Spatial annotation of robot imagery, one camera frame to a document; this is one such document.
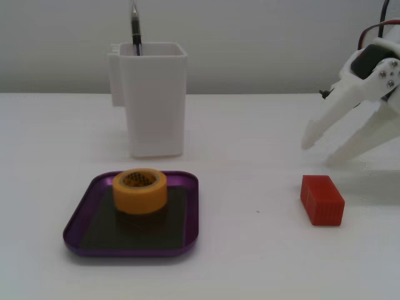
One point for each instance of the black pen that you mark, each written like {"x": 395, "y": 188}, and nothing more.
{"x": 135, "y": 28}

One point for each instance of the purple metal tray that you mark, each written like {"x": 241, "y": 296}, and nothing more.
{"x": 181, "y": 218}

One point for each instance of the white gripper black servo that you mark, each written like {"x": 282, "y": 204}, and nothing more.
{"x": 353, "y": 82}

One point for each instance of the yellow tape roll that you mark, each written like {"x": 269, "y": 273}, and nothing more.
{"x": 140, "y": 200}

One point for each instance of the red rectangular block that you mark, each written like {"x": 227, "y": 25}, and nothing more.
{"x": 325, "y": 206}

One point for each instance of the white plastic pen holder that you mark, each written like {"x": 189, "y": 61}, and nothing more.
{"x": 156, "y": 109}

